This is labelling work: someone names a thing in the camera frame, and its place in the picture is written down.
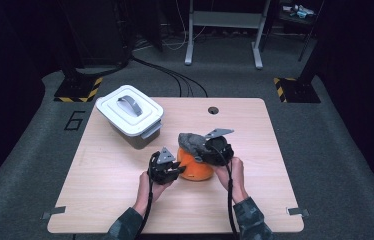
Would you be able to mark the person's right hand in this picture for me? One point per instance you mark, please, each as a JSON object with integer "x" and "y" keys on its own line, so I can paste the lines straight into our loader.
{"x": 236, "y": 180}

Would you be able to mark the black cabinet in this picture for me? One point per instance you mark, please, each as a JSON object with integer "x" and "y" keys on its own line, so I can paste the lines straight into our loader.
{"x": 98, "y": 33}

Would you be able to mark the person's left hand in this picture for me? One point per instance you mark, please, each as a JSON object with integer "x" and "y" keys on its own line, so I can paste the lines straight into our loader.
{"x": 145, "y": 195}

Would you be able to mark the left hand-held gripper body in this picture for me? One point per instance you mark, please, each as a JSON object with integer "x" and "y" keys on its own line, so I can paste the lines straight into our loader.
{"x": 162, "y": 171}

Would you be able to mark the dark shelf with clutter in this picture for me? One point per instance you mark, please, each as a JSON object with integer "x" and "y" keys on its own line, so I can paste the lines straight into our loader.
{"x": 296, "y": 13}

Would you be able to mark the grey metal desk frame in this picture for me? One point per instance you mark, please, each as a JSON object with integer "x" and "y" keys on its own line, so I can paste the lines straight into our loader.
{"x": 225, "y": 19}

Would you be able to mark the black striped stand base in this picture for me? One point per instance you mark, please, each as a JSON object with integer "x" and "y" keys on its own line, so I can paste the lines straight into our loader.
{"x": 300, "y": 90}
{"x": 76, "y": 90}

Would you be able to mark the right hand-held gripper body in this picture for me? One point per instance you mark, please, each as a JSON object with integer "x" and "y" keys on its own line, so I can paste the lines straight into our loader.
{"x": 220, "y": 151}

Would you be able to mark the grey storage bin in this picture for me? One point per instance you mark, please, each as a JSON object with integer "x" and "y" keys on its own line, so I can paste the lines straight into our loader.
{"x": 138, "y": 141}

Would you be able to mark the grey knitted cloth cover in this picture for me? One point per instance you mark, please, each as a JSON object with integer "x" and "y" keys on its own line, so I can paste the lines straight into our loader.
{"x": 191, "y": 143}

